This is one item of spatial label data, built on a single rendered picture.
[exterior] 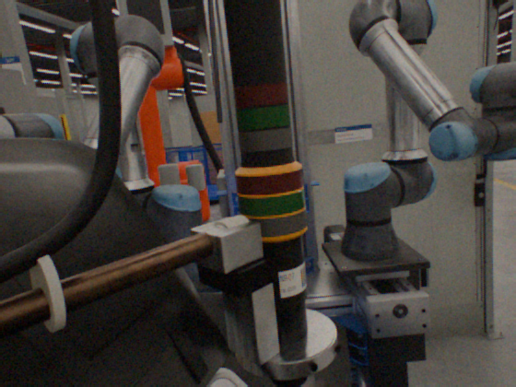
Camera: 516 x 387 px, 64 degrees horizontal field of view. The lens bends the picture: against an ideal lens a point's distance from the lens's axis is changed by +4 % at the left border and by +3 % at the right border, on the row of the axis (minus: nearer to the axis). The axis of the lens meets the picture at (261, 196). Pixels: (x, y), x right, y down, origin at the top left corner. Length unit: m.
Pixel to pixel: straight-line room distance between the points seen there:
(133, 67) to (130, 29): 0.11
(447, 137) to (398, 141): 0.30
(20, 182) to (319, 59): 1.93
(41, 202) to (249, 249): 0.14
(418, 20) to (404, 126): 0.25
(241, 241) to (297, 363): 0.08
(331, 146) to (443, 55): 0.74
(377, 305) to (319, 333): 0.69
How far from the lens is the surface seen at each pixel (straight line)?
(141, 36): 1.01
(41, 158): 0.34
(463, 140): 0.85
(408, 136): 1.14
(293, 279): 0.26
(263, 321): 0.25
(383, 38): 1.00
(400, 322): 1.02
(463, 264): 2.67
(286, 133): 0.24
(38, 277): 0.19
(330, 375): 0.42
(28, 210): 0.29
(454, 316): 2.76
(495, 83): 0.97
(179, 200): 1.01
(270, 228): 0.24
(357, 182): 1.04
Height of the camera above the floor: 1.43
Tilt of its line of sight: 11 degrees down
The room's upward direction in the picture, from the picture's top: 6 degrees counter-clockwise
